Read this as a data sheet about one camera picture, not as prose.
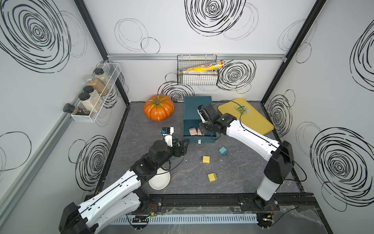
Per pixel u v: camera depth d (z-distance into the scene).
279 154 0.44
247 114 1.12
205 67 0.89
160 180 0.81
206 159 0.87
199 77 0.87
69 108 0.59
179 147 0.64
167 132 0.63
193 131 0.83
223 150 0.91
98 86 0.72
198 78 0.87
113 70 1.00
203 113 0.64
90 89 0.66
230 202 0.76
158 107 1.00
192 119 0.89
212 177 0.81
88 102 0.64
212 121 0.62
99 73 0.74
